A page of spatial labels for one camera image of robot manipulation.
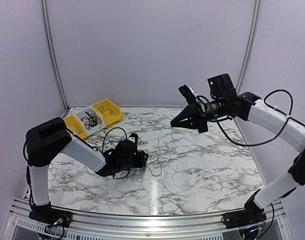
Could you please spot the left corner aluminium post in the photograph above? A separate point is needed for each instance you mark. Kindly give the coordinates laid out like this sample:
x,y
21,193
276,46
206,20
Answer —
x,y
52,54

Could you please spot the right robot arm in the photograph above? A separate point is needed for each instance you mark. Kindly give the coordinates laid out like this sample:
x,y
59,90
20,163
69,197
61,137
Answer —
x,y
250,108

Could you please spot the corner aluminium post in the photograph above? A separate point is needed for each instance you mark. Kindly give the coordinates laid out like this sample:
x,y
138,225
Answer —
x,y
251,41
52,54

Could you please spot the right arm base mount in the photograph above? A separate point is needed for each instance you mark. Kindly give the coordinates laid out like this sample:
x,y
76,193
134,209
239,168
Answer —
x,y
242,218

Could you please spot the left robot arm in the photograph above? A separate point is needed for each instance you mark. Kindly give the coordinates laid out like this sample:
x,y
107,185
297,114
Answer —
x,y
48,140

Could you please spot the white bin middle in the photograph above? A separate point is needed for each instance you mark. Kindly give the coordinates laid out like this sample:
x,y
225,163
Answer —
x,y
91,120

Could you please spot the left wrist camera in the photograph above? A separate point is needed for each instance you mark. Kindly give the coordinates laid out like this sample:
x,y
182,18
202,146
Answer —
x,y
135,137

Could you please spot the yellow bin near left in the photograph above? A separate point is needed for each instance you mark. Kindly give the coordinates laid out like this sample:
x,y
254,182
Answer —
x,y
75,126

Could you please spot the yellow bin far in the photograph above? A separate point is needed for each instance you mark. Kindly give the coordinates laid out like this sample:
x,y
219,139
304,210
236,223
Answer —
x,y
110,112

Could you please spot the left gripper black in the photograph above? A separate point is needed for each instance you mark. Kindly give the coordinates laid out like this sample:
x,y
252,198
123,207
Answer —
x,y
141,162

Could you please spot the yellow bin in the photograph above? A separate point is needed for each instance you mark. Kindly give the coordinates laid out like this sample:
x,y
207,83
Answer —
x,y
75,126
110,112

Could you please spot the aluminium front rail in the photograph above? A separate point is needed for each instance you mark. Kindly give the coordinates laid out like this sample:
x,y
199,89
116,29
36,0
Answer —
x,y
99,226

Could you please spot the right corner aluminium post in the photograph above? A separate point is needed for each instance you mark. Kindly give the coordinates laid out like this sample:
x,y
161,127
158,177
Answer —
x,y
251,41

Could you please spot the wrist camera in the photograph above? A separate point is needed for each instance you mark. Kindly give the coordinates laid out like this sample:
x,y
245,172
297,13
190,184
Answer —
x,y
189,94
135,137

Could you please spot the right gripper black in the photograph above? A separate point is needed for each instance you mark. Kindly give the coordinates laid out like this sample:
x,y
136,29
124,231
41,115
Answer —
x,y
199,116

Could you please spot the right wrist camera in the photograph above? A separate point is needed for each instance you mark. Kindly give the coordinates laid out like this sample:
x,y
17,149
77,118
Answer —
x,y
189,94

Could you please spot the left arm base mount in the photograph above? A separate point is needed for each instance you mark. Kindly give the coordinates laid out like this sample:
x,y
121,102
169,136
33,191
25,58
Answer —
x,y
51,216

